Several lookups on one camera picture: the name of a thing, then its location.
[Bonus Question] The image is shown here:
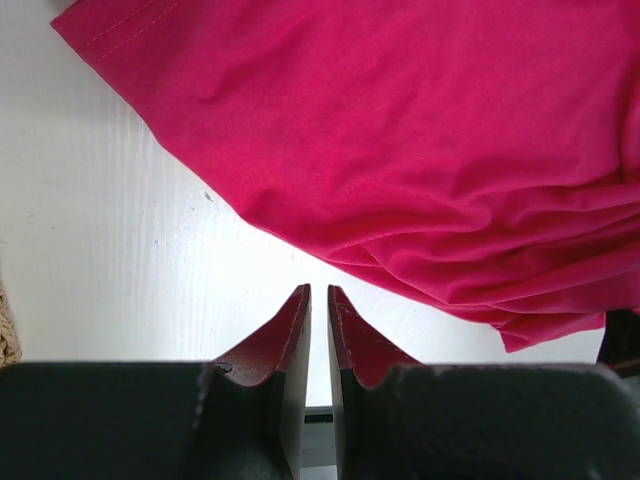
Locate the wicker laundry basket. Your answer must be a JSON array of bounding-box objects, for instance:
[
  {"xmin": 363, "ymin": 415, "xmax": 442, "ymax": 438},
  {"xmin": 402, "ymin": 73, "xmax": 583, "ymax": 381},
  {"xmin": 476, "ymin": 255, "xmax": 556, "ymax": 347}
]
[{"xmin": 0, "ymin": 285, "xmax": 22, "ymax": 367}]

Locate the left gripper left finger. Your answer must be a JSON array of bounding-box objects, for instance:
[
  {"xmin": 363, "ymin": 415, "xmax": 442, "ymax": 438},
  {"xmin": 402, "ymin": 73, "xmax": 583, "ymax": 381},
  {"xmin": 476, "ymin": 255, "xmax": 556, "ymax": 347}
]
[{"xmin": 184, "ymin": 284, "xmax": 311, "ymax": 479}]

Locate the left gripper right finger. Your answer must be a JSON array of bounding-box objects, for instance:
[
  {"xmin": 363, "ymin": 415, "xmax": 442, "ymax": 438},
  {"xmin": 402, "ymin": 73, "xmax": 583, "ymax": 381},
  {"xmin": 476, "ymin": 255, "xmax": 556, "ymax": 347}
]
[{"xmin": 327, "ymin": 285, "xmax": 450, "ymax": 479}]

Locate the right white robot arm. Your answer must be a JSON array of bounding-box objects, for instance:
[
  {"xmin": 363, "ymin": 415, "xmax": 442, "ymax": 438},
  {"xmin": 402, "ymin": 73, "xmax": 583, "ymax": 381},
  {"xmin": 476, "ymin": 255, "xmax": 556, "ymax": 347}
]
[{"xmin": 597, "ymin": 310, "xmax": 640, "ymax": 378}]

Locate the pink t shirt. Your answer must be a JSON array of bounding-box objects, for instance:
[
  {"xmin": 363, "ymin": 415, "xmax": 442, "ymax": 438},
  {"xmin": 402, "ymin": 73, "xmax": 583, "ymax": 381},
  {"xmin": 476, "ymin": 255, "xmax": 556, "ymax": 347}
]
[{"xmin": 52, "ymin": 1, "xmax": 639, "ymax": 352}]

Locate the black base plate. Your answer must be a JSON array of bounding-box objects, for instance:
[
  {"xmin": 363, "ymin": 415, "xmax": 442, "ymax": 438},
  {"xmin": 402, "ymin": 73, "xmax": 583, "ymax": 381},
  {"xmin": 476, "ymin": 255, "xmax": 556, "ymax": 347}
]
[{"xmin": 300, "ymin": 406, "xmax": 338, "ymax": 480}]

